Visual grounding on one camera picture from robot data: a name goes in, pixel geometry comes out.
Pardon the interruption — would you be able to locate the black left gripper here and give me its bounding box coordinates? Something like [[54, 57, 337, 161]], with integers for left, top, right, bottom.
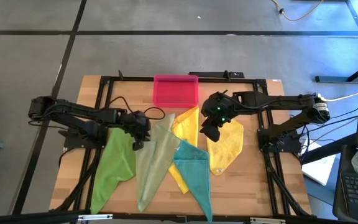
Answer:
[[123, 110, 152, 152]]

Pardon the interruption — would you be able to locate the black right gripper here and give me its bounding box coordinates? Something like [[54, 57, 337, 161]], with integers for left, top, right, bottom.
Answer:
[[200, 118, 222, 143]]

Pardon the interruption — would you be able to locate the yellow microfiber towel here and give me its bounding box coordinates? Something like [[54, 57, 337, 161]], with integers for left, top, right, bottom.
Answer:
[[168, 105, 200, 195], [206, 118, 245, 177]]

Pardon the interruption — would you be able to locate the pale green microfiber towel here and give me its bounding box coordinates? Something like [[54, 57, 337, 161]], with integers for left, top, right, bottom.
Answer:
[[134, 113, 182, 213]]

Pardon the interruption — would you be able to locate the bright green microfiber towel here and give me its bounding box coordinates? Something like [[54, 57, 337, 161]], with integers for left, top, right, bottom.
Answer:
[[89, 127, 137, 215]]

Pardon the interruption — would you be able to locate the teal microfiber towel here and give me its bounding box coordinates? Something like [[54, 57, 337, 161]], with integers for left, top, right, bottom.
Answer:
[[172, 139, 214, 223]]

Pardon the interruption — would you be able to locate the pink translucent plastic bin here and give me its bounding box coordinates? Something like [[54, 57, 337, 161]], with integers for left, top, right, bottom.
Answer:
[[152, 74, 200, 109]]

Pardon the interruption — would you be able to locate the black mounting bar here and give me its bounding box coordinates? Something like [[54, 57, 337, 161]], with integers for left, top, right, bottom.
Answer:
[[188, 70, 246, 80]]

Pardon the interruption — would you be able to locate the white flat box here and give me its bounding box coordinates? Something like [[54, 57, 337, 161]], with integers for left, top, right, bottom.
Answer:
[[301, 141, 337, 187]]

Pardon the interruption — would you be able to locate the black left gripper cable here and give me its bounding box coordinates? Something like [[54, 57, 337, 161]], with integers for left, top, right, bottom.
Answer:
[[108, 95, 167, 121]]

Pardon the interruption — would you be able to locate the black aluminium table frame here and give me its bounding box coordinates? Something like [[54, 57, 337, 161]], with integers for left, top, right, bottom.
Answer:
[[53, 70, 313, 224]]

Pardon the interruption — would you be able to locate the silver metal bracket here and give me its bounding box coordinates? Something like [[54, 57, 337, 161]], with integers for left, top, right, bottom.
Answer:
[[77, 213, 114, 222], [249, 217, 287, 224]]

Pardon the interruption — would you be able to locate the white power cable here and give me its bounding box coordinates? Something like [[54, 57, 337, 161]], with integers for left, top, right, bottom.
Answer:
[[323, 91, 358, 103]]

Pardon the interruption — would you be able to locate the dark metal desk frame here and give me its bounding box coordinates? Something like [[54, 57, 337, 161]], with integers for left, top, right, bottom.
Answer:
[[314, 0, 358, 83]]

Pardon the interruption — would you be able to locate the orange floor cable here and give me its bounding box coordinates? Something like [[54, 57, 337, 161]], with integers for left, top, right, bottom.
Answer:
[[271, 0, 324, 22]]

